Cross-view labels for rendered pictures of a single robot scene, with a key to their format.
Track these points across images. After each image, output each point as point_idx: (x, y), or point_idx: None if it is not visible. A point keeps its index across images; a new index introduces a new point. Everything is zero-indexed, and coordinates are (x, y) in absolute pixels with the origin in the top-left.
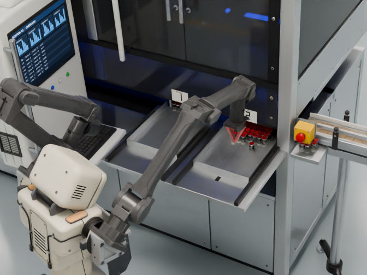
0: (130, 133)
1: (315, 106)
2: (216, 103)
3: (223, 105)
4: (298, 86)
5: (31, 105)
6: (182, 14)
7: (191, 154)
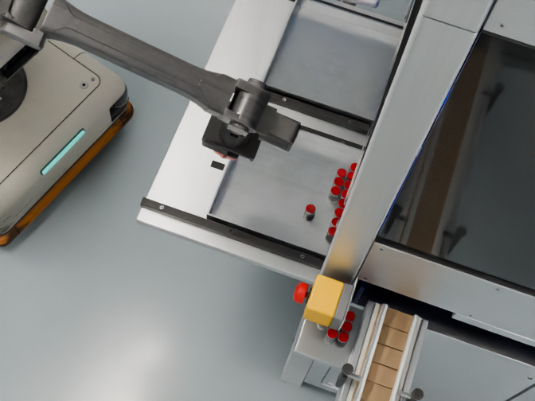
0: (322, 0)
1: (495, 339)
2: (57, 31)
3: (100, 56)
4: (376, 250)
5: None
6: None
7: (285, 112)
